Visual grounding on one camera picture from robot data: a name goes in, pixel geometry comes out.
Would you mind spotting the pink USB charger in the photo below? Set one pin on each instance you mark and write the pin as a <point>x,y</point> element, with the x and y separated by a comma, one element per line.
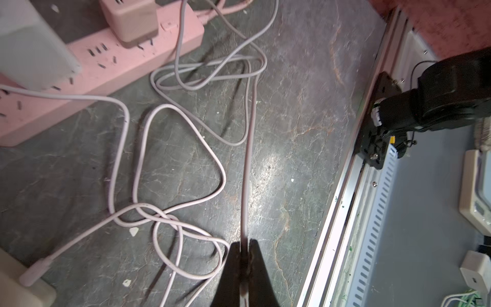
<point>132,21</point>

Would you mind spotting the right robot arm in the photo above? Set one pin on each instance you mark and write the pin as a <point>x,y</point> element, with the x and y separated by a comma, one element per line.
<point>452,93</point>

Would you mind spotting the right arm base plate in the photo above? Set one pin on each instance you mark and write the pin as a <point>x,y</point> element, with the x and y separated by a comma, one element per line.
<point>373,140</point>

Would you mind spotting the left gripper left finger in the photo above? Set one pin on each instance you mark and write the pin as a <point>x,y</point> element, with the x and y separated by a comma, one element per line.
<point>228,289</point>

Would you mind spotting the pink power strip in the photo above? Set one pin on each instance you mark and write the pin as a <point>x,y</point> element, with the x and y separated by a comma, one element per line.
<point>106,68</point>

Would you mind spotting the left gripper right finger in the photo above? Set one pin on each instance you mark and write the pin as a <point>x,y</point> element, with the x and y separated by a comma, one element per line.
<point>260,288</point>

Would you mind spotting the white USB charger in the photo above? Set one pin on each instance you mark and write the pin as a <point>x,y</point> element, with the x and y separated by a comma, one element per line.
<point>32,54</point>

